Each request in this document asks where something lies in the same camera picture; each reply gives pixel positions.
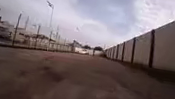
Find distant trees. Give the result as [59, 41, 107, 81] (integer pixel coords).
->
[82, 43, 105, 53]

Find street lamp pole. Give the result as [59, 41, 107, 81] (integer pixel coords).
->
[39, 0, 57, 42]

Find wire fence with posts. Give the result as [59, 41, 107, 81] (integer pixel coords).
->
[0, 8, 81, 58]

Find pale panelled concrete wall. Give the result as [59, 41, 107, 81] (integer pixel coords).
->
[103, 0, 175, 74]

